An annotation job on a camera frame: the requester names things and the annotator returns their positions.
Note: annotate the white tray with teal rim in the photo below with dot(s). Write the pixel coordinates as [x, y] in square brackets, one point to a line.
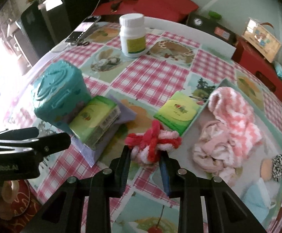
[270, 146]

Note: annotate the green tissue pack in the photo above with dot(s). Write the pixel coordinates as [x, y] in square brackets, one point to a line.
[178, 112]
[94, 120]

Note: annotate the beige egg-shaped sponge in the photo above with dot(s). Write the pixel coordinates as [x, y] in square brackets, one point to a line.
[266, 169]

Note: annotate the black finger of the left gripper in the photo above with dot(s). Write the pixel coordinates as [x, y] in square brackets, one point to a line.
[48, 145]

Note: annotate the pink white knitted cloth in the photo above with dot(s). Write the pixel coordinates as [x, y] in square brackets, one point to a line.
[237, 115]

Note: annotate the white pill bottle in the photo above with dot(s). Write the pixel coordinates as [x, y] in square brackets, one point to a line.
[132, 34]

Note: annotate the blue face mask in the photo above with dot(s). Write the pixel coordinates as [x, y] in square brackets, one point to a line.
[258, 200]

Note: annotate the green toy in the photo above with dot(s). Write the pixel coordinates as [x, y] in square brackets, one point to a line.
[214, 15]

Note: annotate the red cardboard box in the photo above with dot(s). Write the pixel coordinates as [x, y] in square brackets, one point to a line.
[253, 61]

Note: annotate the black rectangular box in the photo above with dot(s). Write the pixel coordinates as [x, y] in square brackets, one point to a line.
[211, 27]

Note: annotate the black smartphone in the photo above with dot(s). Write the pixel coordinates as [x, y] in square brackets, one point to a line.
[84, 27]

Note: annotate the leopard print scrunchie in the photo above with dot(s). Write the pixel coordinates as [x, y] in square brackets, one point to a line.
[277, 167]

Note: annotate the purple tissue pack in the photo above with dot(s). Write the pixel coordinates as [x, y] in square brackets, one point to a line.
[91, 156]

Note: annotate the teal plastic lidded box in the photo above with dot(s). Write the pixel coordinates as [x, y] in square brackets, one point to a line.
[59, 94]

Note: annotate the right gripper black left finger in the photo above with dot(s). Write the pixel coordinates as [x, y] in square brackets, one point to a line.
[106, 184]

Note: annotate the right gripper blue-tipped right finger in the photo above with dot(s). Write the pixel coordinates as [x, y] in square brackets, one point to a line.
[182, 184]

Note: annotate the red pink knitted bow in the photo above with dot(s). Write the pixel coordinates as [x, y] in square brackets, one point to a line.
[146, 147]

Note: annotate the beige carton with handle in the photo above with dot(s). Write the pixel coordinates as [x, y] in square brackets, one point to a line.
[262, 39]

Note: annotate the pale blue wipes pack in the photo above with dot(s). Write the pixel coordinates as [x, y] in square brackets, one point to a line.
[278, 69]

